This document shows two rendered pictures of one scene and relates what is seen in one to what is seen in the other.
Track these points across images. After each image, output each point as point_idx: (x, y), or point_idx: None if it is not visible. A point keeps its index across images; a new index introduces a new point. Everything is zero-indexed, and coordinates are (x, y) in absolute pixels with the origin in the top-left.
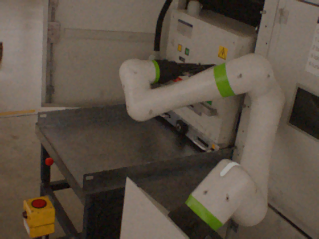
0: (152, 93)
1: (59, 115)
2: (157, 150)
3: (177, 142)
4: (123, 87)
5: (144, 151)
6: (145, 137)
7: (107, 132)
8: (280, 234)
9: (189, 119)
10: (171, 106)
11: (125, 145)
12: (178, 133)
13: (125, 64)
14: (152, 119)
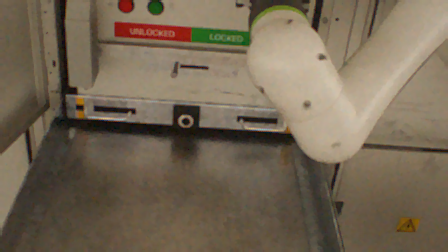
0: (371, 82)
1: None
2: (225, 187)
3: (207, 148)
4: (300, 109)
5: (219, 206)
6: (164, 181)
7: (105, 228)
8: (434, 174)
9: (198, 94)
10: (402, 89)
11: (180, 224)
12: (172, 132)
13: (295, 49)
14: (91, 136)
